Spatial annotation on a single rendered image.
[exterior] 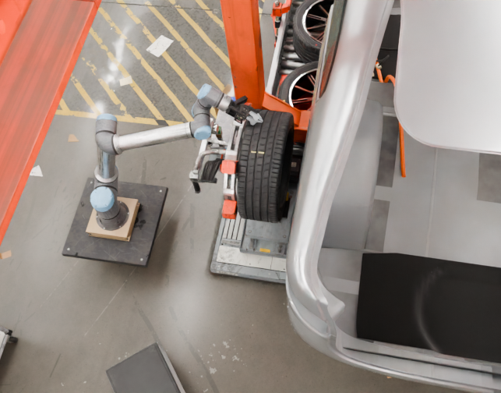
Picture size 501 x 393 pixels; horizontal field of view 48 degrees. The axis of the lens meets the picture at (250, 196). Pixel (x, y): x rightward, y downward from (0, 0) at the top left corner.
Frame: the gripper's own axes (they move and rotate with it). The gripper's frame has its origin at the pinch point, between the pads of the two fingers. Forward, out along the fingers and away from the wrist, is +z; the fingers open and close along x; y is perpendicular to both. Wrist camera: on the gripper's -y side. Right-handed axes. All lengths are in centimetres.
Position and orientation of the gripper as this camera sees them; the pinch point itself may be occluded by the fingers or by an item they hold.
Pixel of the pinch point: (260, 119)
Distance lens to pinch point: 311.7
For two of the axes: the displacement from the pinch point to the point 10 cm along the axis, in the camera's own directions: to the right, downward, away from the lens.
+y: -2.0, 7.1, -6.8
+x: 4.5, -5.5, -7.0
